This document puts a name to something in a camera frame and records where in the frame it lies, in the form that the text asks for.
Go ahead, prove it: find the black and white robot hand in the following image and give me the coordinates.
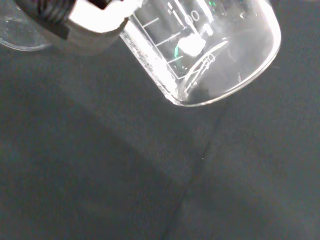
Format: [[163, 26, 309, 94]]
[[14, 0, 144, 56]]

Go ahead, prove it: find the small clear glass beaker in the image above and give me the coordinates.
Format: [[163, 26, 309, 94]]
[[0, 2, 53, 52]]

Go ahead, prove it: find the black bench cloth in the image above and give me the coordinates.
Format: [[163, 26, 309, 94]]
[[0, 0, 320, 240]]

